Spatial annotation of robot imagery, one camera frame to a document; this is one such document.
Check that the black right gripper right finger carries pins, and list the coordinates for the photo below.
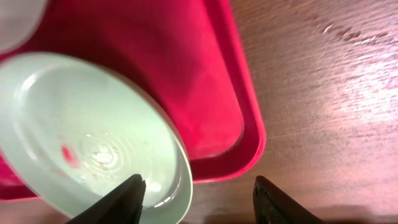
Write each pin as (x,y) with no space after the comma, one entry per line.
(273,206)

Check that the white plate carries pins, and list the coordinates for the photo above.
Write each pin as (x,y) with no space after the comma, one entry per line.
(19,20)

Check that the light green plate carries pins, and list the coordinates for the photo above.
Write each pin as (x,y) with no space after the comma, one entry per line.
(72,131)

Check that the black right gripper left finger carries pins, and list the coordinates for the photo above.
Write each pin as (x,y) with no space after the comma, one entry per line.
(123,205)

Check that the red plastic tray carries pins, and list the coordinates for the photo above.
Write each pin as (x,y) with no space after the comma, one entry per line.
(185,54)

